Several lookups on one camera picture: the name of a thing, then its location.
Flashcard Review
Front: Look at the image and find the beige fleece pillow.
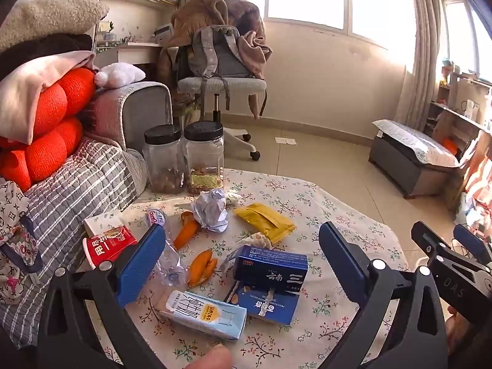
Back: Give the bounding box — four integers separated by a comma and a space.
0, 0, 110, 52

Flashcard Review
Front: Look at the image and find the narrow side window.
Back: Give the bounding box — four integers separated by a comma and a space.
438, 0, 492, 81

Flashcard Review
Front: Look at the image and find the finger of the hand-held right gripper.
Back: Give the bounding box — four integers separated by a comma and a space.
411, 221, 452, 262
453, 224, 487, 264

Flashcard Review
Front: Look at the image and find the white paper ball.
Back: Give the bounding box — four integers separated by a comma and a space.
191, 188, 229, 233

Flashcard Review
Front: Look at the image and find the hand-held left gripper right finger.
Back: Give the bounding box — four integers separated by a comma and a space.
318, 221, 448, 369

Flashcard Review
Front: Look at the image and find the dark blue carton box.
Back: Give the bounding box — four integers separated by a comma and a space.
232, 245, 309, 295

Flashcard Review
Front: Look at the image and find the white grey office chair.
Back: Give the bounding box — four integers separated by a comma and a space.
175, 27, 268, 161

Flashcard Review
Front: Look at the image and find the white plush toy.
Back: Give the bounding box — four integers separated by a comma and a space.
94, 62, 147, 89

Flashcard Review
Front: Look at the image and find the grey sofa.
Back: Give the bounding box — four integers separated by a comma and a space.
92, 82, 173, 185

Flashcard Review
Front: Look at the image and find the yellow packet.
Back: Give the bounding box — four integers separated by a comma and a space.
234, 203, 296, 244

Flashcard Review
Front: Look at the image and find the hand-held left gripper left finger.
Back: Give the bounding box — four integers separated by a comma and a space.
36, 223, 167, 369

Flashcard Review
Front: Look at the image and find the white desk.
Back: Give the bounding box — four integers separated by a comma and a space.
94, 40, 166, 66

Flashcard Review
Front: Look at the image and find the blue biscuit packet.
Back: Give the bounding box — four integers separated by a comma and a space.
224, 280, 300, 325

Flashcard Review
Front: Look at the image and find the orange knot cushion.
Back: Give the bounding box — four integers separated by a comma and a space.
0, 67, 97, 193

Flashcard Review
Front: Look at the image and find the orange white shopping bag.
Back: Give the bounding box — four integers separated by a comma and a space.
463, 150, 492, 208

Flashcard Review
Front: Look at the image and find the floral tablecloth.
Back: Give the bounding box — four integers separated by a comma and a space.
77, 167, 410, 369

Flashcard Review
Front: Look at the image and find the red paper cup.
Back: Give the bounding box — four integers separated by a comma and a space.
82, 226, 138, 272

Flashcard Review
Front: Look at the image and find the left glass jar black lid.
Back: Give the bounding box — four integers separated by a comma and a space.
143, 124, 186, 195

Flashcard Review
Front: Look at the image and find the pink beige blanket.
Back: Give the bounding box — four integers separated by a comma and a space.
0, 51, 100, 145

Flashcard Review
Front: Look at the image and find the dark cloth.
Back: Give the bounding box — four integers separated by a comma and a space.
0, 33, 95, 79

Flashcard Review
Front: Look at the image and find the plastic jar with yellow packet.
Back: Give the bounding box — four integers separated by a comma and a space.
184, 121, 225, 195

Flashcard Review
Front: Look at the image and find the monogram printed bag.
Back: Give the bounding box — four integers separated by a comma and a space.
0, 179, 45, 304

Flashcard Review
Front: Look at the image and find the white flat box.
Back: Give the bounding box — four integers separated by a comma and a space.
84, 213, 125, 239

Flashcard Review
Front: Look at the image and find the grey striped quilt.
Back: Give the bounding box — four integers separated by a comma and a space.
0, 138, 149, 348

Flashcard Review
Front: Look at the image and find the clear plastic bottle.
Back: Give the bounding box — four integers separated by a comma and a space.
146, 208, 188, 286

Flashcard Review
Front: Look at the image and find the light blue milk carton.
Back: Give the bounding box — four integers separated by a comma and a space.
156, 290, 247, 341

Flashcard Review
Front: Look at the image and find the orange carrot piece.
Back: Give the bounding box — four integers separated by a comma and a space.
200, 257, 218, 283
174, 211, 200, 250
188, 249, 213, 287

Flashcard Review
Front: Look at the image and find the grey ottoman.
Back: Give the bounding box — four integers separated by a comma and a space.
369, 121, 460, 200

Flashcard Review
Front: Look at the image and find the grey curtain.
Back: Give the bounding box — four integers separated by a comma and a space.
394, 0, 448, 124

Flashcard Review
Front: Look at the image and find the person's right hand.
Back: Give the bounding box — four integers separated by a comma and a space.
446, 307, 467, 358

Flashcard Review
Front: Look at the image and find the white desk device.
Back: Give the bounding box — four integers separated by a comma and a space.
154, 23, 173, 43

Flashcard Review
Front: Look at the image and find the grey backpack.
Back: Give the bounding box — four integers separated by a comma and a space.
177, 26, 256, 85

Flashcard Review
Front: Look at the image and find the white blue plastic bag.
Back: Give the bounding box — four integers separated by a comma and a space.
455, 196, 492, 235

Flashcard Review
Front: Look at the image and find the quilted cushion cover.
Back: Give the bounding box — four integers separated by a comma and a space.
372, 119, 460, 168

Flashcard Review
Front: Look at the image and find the white meter device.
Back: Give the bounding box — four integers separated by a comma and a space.
459, 100, 481, 121

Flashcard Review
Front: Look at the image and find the wooden desk with shelves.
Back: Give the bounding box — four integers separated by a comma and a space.
423, 61, 492, 216

